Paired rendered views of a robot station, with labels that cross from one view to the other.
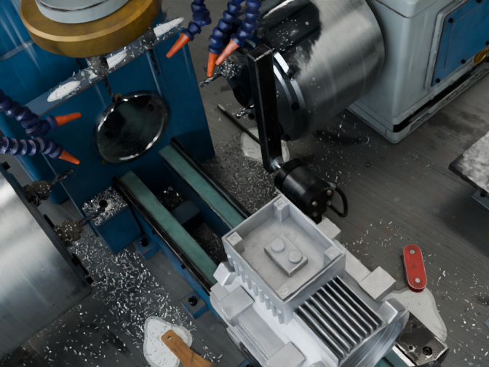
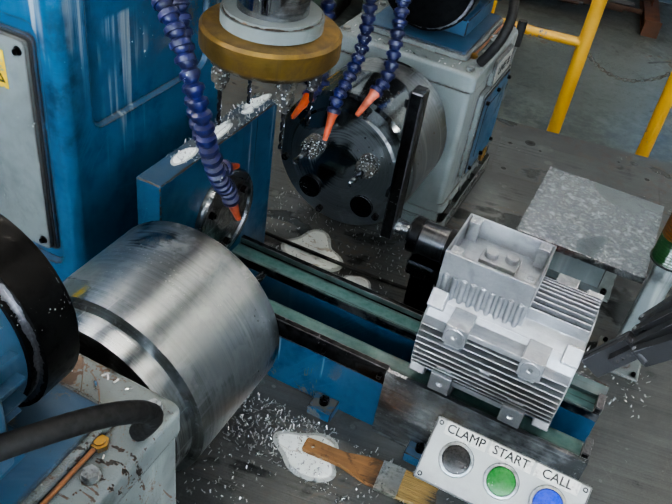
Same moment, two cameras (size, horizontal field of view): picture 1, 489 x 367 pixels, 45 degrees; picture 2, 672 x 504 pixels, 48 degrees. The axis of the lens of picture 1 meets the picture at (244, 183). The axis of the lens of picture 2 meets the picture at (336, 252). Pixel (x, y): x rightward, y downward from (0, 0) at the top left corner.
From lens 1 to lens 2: 0.64 m
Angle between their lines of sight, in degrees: 31
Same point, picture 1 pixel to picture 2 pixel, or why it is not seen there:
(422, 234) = not seen: hidden behind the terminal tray
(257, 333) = (494, 342)
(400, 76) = (452, 157)
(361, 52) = (439, 123)
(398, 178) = not seen: hidden behind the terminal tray
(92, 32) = (311, 52)
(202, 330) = (343, 431)
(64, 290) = (268, 353)
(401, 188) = not seen: hidden behind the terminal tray
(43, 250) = (256, 296)
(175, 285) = (287, 396)
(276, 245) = (492, 252)
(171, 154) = (248, 252)
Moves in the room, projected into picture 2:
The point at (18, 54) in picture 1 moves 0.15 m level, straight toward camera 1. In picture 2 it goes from (114, 123) to (196, 166)
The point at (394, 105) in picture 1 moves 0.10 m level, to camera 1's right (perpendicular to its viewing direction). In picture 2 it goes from (441, 190) to (479, 179)
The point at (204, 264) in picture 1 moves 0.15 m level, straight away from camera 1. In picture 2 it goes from (348, 342) to (281, 287)
